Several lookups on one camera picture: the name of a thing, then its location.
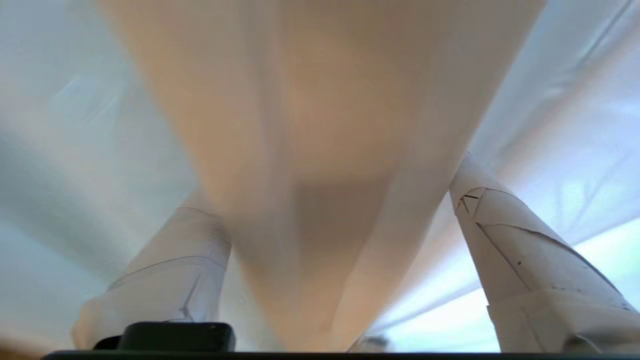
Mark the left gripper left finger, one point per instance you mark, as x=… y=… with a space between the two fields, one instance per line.
x=170 y=280

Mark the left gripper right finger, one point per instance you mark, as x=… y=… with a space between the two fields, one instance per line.
x=525 y=260

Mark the white sheer curtain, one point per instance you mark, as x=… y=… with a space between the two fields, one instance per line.
x=320 y=130

